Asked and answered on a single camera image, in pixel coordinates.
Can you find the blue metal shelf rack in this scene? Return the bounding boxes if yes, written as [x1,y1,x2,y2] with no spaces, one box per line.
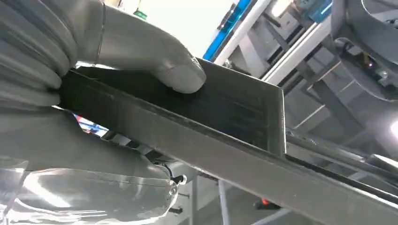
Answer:
[203,0,253,61]

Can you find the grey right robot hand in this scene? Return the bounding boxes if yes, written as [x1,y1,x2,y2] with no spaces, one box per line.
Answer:
[0,0,207,225]

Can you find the white metal frame beam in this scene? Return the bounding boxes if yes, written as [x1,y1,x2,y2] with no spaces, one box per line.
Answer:
[214,0,333,86]

